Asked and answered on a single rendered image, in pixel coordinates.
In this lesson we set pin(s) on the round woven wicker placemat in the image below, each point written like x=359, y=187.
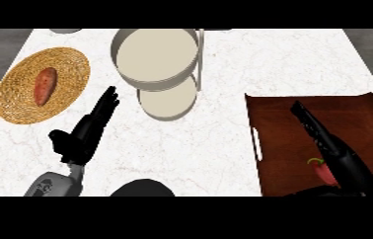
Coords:
x=44, y=85

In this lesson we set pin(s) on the brown wooden tray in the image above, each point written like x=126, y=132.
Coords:
x=297, y=141

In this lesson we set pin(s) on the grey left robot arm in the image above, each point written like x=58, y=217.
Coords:
x=57, y=183

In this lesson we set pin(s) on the black round object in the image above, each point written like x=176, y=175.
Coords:
x=142, y=188

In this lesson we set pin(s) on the grey round object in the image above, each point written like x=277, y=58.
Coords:
x=66, y=30

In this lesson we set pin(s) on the beige tiered basket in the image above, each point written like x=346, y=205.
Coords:
x=159, y=62

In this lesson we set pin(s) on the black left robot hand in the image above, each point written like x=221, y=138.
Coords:
x=84, y=134

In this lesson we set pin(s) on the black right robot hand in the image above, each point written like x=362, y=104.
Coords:
x=340, y=157

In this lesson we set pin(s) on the red bell pepper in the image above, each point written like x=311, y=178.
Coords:
x=322, y=172

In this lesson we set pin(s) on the orange sweet potato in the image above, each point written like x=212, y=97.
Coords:
x=45, y=86

